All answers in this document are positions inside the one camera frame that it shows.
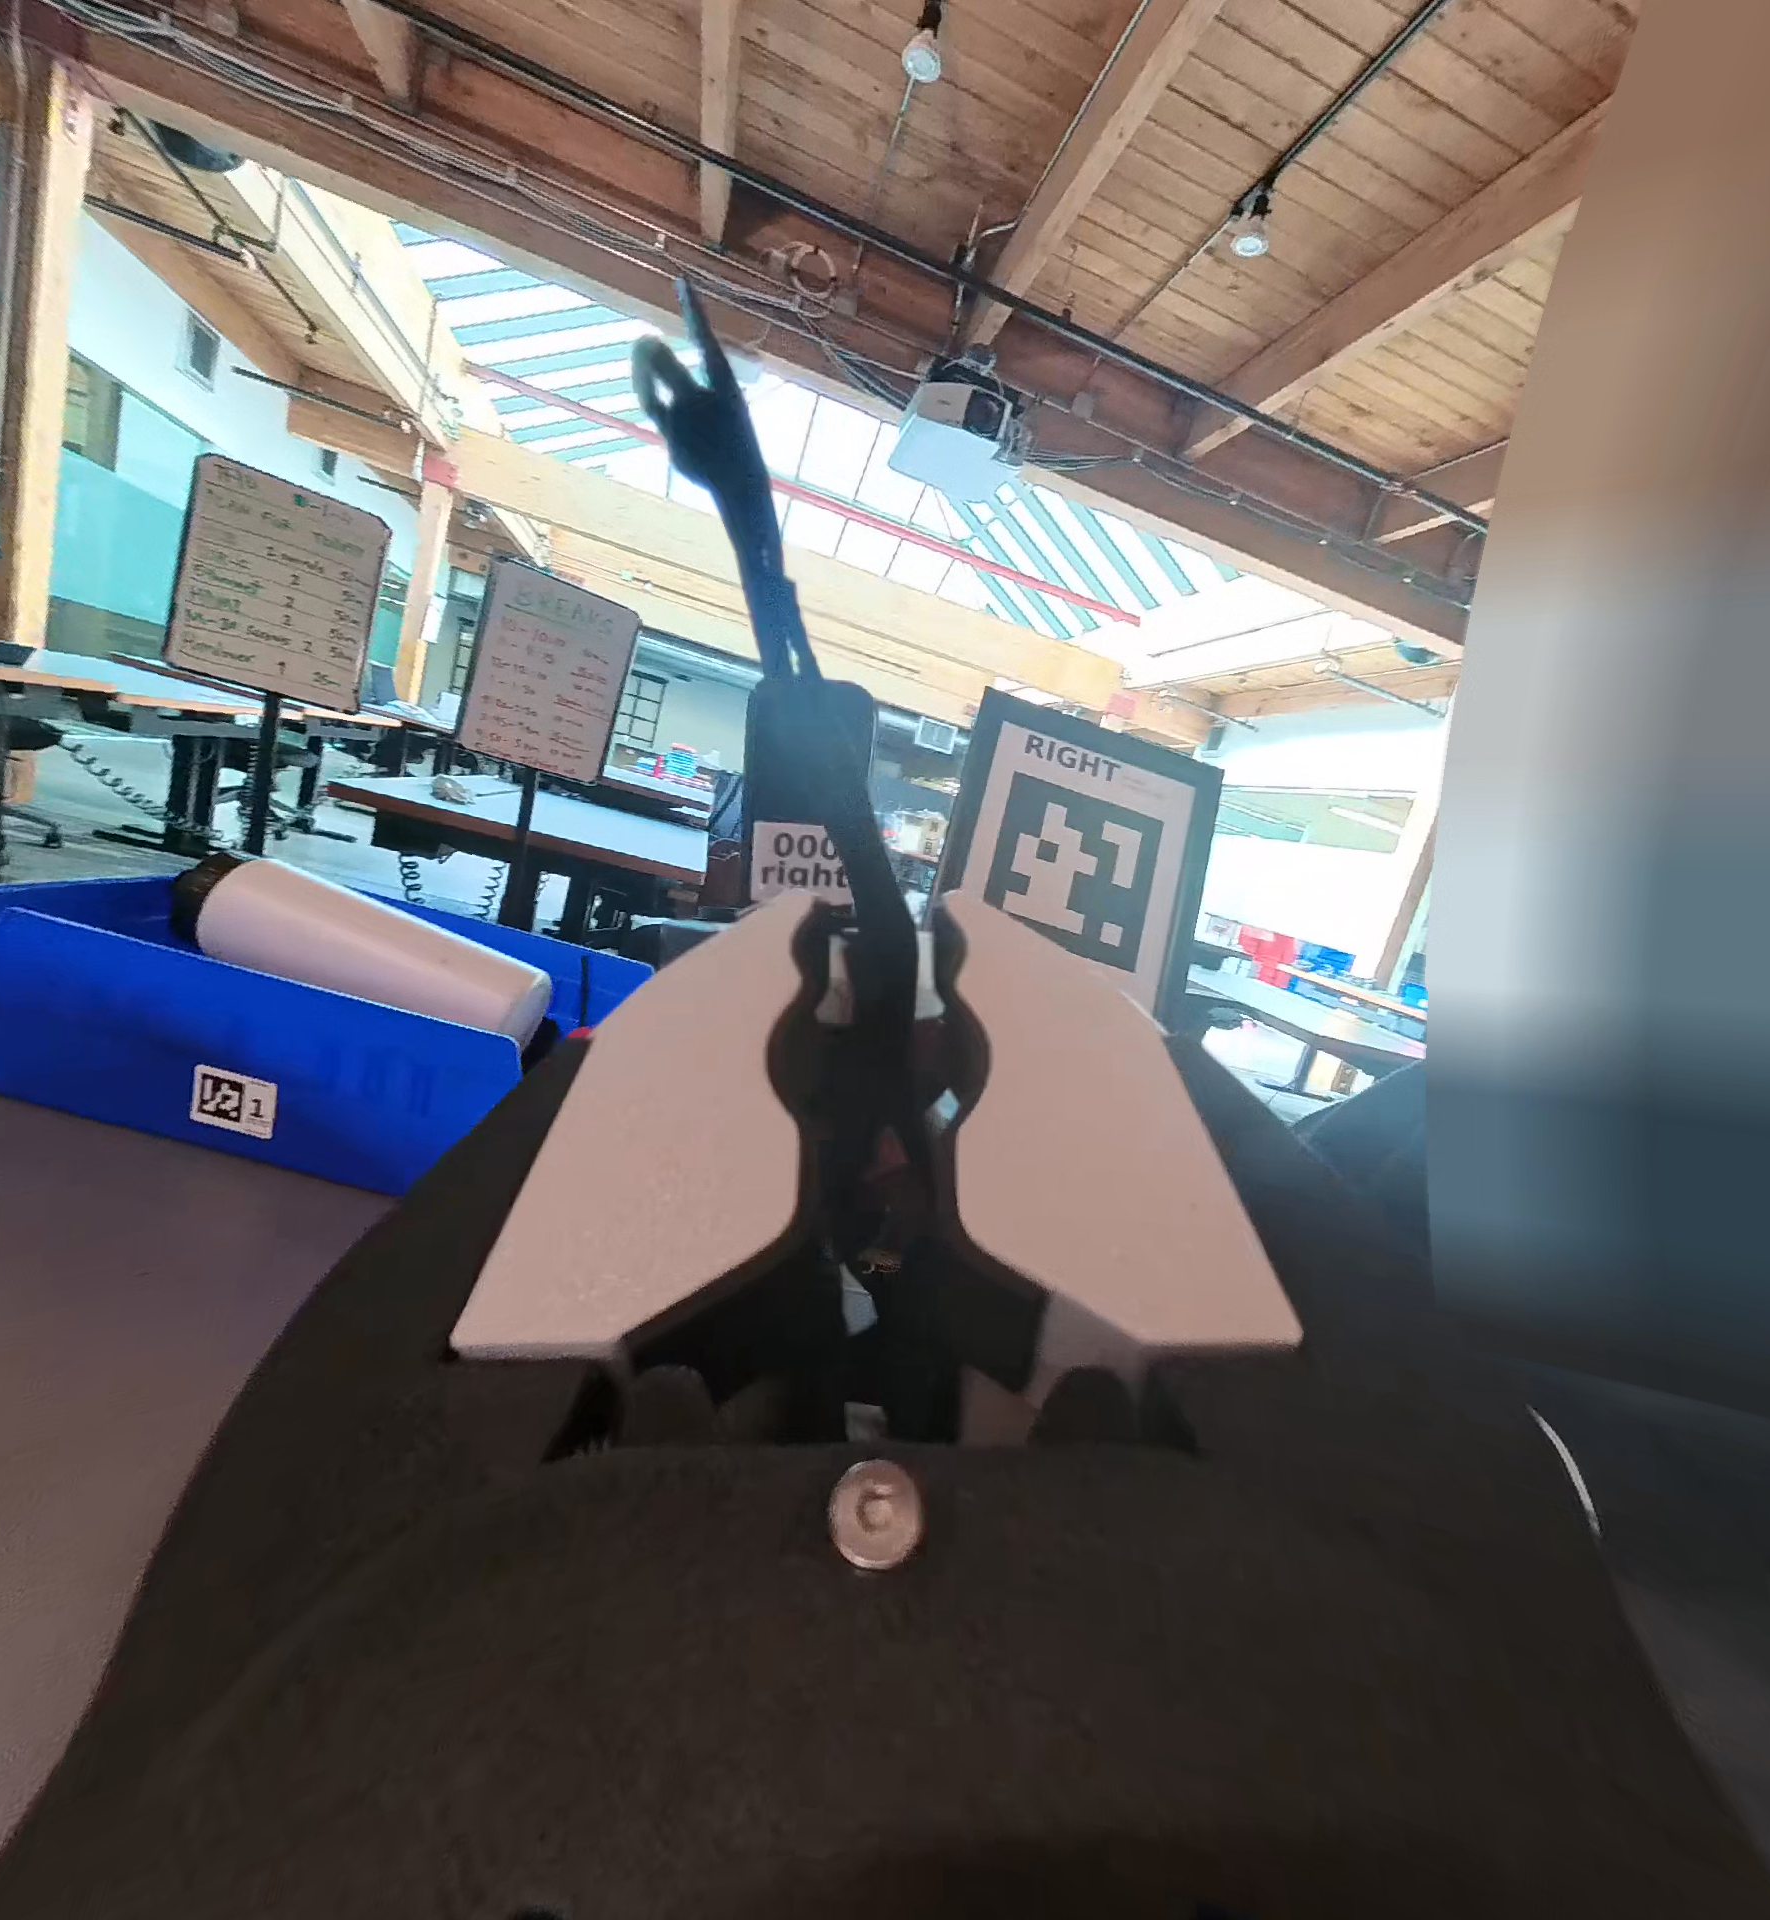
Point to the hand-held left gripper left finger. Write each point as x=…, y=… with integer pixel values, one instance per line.
x=616, y=1186

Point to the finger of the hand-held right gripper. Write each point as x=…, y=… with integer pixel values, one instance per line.
x=933, y=974
x=837, y=985

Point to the blue plastic bin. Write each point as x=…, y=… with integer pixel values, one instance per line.
x=77, y=1037

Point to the whiteboard with green heading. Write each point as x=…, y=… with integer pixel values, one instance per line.
x=548, y=679

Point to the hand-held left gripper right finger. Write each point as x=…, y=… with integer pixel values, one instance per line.
x=1125, y=1186

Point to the white bottle with black cap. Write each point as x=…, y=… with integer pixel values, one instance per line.
x=363, y=937

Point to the ceiling projector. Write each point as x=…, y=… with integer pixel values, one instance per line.
x=949, y=447

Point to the wooden desk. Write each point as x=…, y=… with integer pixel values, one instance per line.
x=77, y=680

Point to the grey top desk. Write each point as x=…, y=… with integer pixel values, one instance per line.
x=528, y=817
x=1304, y=1022

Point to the framed code sign on stand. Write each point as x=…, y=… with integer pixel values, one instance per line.
x=1069, y=754

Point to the track spotlight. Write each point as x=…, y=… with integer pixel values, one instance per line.
x=1247, y=229
x=924, y=58

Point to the whiteboard with black heading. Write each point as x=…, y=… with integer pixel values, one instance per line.
x=279, y=582

